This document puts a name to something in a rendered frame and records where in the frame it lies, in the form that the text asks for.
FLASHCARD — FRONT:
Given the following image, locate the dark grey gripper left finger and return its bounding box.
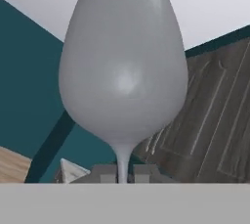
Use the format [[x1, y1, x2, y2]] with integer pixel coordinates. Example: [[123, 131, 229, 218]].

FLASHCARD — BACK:
[[70, 164, 119, 184]]

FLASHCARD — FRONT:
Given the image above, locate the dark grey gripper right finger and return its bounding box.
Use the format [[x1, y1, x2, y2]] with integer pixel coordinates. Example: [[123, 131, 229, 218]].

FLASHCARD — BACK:
[[129, 163, 177, 184]]

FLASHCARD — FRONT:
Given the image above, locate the grey wine glass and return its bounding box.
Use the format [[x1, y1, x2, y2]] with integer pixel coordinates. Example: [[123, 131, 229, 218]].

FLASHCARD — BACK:
[[58, 0, 189, 184]]

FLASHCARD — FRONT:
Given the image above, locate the small white angular object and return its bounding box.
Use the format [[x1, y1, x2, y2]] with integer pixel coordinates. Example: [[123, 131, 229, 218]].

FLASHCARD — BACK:
[[54, 157, 92, 184]]

